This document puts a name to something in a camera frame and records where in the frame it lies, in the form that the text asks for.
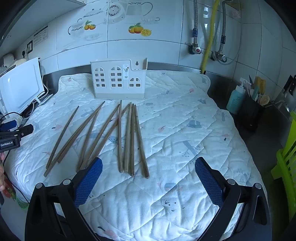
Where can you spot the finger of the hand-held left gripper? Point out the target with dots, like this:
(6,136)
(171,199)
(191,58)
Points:
(9,125)
(25,130)

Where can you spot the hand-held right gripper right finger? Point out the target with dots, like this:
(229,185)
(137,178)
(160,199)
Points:
(209,183)

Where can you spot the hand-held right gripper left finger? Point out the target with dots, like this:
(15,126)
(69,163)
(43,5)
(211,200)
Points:
(89,183)

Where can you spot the row of wooden chopsticks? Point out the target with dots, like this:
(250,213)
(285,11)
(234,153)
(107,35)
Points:
(120,139)

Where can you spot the white plastic chopstick holder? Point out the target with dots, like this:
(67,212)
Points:
(115,93)

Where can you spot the person's left hand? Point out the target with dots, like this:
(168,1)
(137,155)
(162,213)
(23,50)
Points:
(1,171)

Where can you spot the white cutting board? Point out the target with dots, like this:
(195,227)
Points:
(18,88)

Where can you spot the red green printed cloth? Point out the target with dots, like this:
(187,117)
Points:
(9,193)

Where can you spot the white quilted printed mat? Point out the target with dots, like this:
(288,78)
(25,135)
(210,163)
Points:
(185,129)

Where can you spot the cream plastic container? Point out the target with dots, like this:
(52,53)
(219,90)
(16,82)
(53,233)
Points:
(10,59)

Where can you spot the green dish rack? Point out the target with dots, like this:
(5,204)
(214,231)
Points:
(285,162)

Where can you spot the black utensil holder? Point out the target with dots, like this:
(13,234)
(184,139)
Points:
(251,113)

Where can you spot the blue soap dispenser bottle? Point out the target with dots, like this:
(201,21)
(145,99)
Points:
(235,99)

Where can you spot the white label sticker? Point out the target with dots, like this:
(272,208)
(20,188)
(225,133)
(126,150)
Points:
(41,36)

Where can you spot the wooden spoon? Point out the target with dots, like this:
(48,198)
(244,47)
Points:
(264,100)

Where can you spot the steel cleaver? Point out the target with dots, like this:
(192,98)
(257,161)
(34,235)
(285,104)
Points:
(288,92)

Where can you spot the metal pipe valve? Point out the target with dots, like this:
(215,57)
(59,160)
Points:
(220,56)

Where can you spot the clear thin tube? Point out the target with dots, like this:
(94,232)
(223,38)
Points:
(234,55)

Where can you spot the red knob pipe valve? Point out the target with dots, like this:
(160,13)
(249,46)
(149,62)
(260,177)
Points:
(196,49)

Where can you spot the black wall socket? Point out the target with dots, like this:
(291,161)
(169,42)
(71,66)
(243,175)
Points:
(29,47)

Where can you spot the teaware and oranges wall decal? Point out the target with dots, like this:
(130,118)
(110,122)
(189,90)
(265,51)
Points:
(136,29)

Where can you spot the pink wall sticker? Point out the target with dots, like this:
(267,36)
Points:
(234,14)

